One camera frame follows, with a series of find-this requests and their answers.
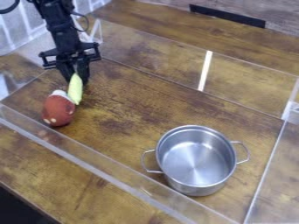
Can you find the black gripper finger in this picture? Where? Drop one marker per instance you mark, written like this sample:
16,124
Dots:
67,69
83,70

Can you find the clear acrylic triangle bracket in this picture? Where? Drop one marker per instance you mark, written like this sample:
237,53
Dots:
92,33

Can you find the red toy mushroom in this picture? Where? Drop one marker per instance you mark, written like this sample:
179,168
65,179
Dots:
57,109

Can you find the black bar on table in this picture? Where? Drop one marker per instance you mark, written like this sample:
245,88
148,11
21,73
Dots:
228,16

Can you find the green handled metal spoon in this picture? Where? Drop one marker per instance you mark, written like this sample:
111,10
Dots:
75,89

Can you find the stainless steel pot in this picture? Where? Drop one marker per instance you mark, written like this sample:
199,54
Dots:
196,158

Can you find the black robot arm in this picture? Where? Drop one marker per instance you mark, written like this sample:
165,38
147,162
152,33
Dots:
56,12

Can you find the clear acrylic barrier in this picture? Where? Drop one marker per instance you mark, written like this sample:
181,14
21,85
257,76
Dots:
135,183
275,203

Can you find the clear acrylic front barrier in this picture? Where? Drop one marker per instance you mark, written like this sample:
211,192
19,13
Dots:
135,183

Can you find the clear acrylic right barrier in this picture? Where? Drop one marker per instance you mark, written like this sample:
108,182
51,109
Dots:
275,203

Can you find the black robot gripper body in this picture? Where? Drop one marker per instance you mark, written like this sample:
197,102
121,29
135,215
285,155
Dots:
69,51

